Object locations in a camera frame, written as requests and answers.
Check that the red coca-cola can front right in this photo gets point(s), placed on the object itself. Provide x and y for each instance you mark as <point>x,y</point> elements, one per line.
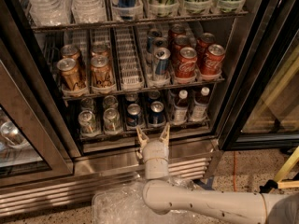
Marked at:
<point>212,60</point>

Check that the left glass fridge door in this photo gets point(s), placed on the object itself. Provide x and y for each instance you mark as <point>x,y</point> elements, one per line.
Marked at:
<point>25,112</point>

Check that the gold can rear right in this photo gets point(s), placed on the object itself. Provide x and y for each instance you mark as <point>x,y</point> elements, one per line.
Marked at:
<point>100,49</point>

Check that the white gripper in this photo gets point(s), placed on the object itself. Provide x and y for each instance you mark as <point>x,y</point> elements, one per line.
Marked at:
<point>155,152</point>

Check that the glass fridge door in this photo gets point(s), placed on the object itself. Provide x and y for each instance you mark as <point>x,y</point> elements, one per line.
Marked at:
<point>25,112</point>
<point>264,111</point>

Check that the clear water bottles left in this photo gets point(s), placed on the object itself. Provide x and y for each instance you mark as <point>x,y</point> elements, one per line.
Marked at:
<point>50,12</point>

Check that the clear glass jar front left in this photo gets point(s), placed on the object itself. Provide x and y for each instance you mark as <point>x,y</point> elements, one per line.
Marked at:
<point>87,122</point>

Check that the clear glass jar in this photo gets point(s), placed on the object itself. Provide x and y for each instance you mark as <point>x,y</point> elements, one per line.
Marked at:
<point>110,101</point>
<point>112,120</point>
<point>87,122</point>
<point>88,104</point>

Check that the blue pepsi can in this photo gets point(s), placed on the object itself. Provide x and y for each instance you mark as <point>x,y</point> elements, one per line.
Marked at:
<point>131,98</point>
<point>153,96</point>
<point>134,115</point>
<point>156,114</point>

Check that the silver blue can front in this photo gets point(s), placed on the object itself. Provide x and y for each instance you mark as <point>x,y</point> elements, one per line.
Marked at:
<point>160,62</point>

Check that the clear glass jar rear right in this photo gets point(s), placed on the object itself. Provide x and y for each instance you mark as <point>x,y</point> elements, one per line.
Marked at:
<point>110,101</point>

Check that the clear water bottles right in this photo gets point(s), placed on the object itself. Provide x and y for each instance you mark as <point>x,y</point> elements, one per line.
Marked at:
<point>89,11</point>

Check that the white-cap bottle left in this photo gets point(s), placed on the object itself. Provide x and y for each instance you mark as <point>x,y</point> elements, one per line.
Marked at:
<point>180,107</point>

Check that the silver can behind left door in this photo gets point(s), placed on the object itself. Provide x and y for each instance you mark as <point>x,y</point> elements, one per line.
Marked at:
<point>12,134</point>

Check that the clear glass jar rear left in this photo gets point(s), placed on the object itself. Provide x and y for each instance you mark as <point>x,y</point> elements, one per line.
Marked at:
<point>88,104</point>

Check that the gold can front right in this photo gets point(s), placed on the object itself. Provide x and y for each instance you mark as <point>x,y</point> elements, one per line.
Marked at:
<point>101,71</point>

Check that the silver blue can rear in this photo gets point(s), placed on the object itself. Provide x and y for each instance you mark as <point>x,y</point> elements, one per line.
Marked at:
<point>151,35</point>

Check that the white-cap bottle right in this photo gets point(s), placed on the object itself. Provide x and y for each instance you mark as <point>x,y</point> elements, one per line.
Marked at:
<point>199,104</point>

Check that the gold can rear left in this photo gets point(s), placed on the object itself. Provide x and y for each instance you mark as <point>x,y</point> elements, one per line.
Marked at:
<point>71,51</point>

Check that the stainless steel display fridge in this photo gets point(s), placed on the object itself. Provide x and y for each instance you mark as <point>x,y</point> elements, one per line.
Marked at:
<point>107,160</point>

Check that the gold can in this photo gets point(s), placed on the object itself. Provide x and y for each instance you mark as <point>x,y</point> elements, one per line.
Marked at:
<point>101,71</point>
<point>71,51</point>
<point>100,49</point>
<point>71,74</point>

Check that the gold can front left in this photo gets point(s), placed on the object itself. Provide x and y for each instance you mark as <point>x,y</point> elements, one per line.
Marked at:
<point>71,74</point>

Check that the yellow black robot base frame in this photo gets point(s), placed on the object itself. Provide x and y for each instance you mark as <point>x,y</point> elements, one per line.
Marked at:
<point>279,181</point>

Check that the red coca-cola can front left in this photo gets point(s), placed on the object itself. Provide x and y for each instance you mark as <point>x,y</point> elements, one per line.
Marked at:
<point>186,62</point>

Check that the silver blue can middle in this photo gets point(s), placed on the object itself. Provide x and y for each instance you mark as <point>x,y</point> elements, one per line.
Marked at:
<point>159,42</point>

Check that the clear plastic bin with wrap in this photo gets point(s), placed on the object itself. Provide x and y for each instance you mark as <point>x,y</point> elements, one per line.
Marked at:
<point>124,205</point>

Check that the silver blue can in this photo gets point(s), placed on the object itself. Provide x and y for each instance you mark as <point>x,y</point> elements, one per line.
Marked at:
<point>159,42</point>
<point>160,62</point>
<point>151,35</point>

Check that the red coca-cola can rear left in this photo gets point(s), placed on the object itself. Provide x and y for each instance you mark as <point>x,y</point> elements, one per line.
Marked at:
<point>175,30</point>

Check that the white-cap bottle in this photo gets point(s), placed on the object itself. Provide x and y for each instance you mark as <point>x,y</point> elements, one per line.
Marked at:
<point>199,104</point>
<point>180,107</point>

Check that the blue tape cross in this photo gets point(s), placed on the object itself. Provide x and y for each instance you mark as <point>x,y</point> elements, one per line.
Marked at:
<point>206,184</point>

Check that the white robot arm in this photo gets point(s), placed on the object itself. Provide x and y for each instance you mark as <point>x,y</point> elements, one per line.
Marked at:
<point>162,196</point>

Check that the red coca-cola can middle left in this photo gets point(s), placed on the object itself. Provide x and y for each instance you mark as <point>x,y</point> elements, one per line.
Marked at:
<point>180,42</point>

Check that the clear water bottles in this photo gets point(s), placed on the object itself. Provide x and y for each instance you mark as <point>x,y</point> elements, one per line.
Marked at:
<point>89,11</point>
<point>50,12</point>

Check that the red coca-cola can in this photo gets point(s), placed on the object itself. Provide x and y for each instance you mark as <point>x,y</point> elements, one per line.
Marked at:
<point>186,62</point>
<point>212,60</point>
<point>175,30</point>
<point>203,42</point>
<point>180,42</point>

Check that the clear glass jar front right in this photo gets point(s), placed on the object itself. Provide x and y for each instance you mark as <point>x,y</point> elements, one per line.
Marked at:
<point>112,120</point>

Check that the red coca-cola can rear right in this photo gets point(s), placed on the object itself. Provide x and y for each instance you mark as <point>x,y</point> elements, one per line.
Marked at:
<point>203,42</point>

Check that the right glass fridge door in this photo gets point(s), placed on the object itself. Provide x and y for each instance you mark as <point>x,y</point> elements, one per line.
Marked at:
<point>264,111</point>

